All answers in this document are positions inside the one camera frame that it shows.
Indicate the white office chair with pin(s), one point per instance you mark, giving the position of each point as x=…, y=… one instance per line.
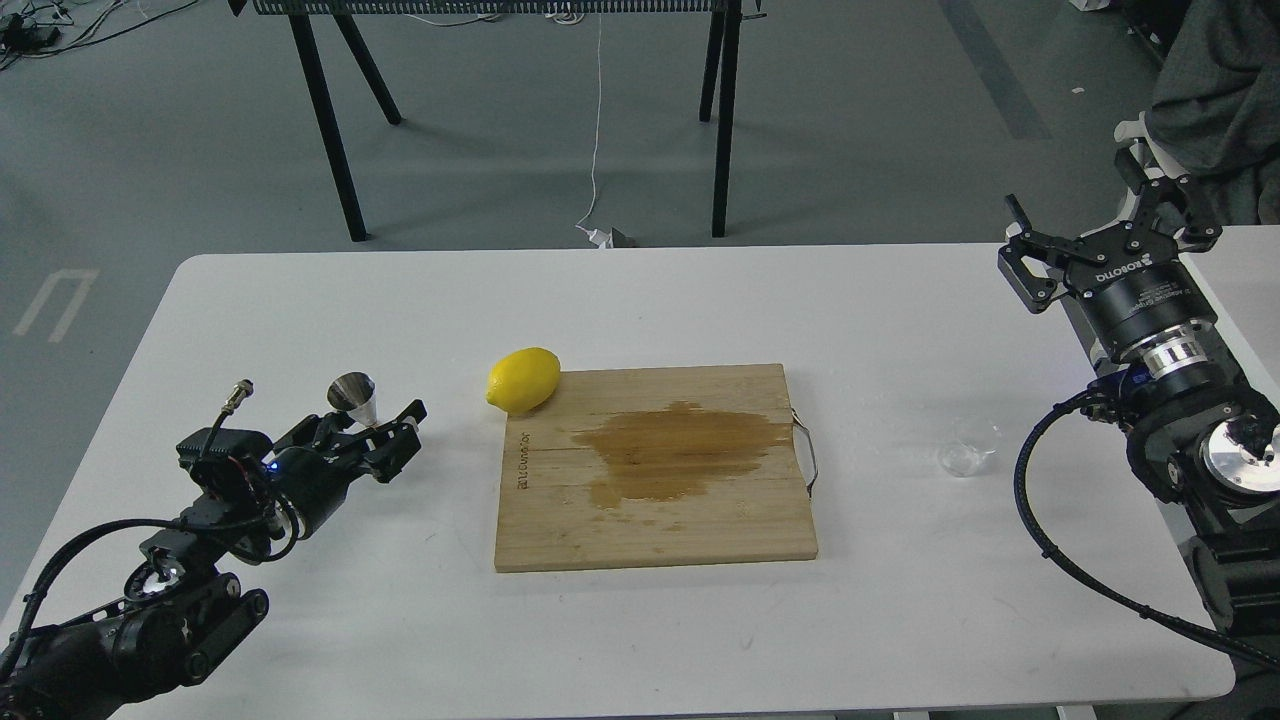
x=1135, y=161

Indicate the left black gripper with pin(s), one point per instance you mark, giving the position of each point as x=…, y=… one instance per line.
x=314, y=463

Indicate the steel double jigger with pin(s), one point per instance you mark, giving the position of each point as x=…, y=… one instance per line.
x=353, y=394

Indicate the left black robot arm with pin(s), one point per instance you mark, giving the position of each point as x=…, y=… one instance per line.
x=179, y=615

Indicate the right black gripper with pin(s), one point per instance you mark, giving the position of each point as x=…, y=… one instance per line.
x=1128, y=278

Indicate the yellow lemon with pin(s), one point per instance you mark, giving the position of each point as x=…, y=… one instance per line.
x=523, y=380

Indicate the white side table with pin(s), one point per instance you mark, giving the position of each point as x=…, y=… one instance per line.
x=1240, y=278

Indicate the person in grey hoodie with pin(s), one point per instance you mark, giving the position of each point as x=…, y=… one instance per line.
x=1215, y=107

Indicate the small clear glass cup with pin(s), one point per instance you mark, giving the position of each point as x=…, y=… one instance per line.
x=970, y=443

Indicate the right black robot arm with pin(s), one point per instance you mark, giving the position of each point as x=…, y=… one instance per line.
x=1197, y=433

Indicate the wooden cutting board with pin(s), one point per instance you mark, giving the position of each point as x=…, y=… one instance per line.
x=653, y=468

